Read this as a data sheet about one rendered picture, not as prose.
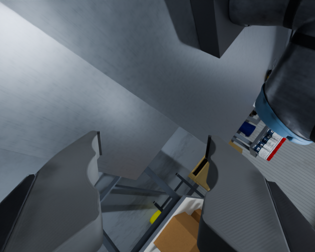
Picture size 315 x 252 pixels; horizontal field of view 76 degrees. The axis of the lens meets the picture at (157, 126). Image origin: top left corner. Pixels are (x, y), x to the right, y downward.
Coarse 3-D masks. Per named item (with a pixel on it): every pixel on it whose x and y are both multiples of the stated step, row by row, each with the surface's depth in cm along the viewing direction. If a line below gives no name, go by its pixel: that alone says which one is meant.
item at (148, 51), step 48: (0, 0) 17; (48, 0) 20; (96, 0) 23; (144, 0) 27; (96, 48) 26; (144, 48) 32; (192, 48) 42; (240, 48) 60; (144, 96) 39; (192, 96) 54; (240, 96) 89
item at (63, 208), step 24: (72, 144) 11; (96, 144) 12; (48, 168) 9; (72, 168) 9; (96, 168) 10; (48, 192) 8; (72, 192) 8; (96, 192) 8; (24, 216) 7; (48, 216) 7; (72, 216) 7; (96, 216) 7; (24, 240) 6; (48, 240) 6; (72, 240) 6; (96, 240) 7
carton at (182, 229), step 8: (176, 216) 163; (184, 216) 175; (168, 224) 159; (176, 224) 156; (184, 224) 159; (192, 224) 171; (168, 232) 157; (176, 232) 155; (184, 232) 152; (192, 232) 155; (160, 240) 158; (168, 240) 156; (176, 240) 153; (184, 240) 151; (192, 240) 149; (160, 248) 157; (168, 248) 154; (176, 248) 152; (184, 248) 149; (192, 248) 147
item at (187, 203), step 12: (156, 180) 172; (108, 192) 186; (156, 192) 290; (168, 192) 165; (156, 204) 370; (168, 204) 163; (180, 204) 155; (192, 204) 201; (168, 216) 155; (156, 228) 155; (108, 240) 169; (144, 240) 159
